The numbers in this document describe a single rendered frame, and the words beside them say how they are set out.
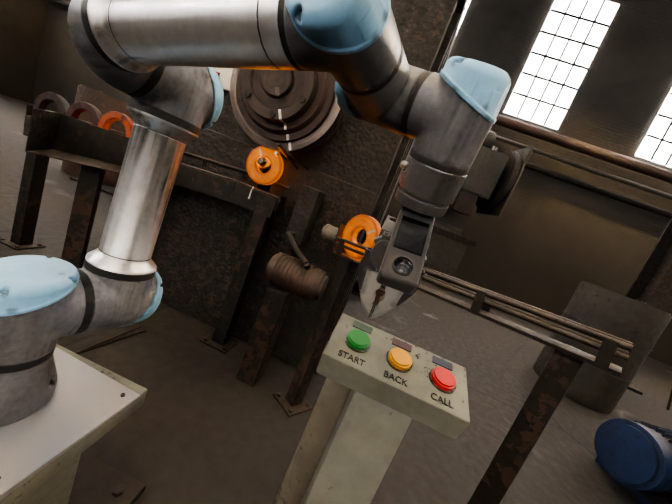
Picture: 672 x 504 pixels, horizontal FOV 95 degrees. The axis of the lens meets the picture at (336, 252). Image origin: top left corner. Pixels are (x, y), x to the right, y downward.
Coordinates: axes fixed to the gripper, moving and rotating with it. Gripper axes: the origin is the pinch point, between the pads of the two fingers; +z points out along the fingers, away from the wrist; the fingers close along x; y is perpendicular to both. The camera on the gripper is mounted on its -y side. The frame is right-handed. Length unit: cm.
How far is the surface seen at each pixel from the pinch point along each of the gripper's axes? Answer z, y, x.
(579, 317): 82, 206, -163
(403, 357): 5.6, -0.1, -7.8
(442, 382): 5.6, -1.6, -14.5
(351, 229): 16, 59, 15
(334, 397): 27.7, 3.7, -0.6
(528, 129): -28, 658, -163
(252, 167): 14, 75, 65
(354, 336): 5.5, -0.4, 0.9
